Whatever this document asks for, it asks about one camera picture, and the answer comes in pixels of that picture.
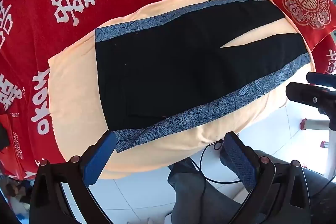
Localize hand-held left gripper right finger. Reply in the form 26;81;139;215
220;132;312;224

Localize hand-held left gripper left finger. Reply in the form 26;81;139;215
29;131;117;224

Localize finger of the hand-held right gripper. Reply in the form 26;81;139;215
286;82;336;132
307;72;336;88

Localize black pants with blue stripes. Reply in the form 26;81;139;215
95;0;312;153

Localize person's grey trousers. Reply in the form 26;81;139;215
167;149;336;224

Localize peach blanket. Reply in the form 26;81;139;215
48;0;315;180

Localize red patterned cushion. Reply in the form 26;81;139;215
266;0;336;51

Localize dark grey cloth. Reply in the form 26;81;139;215
0;121;11;154

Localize red printed blanket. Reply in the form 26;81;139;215
0;0;336;180

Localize black cable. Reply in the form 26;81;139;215
188;140;243;224

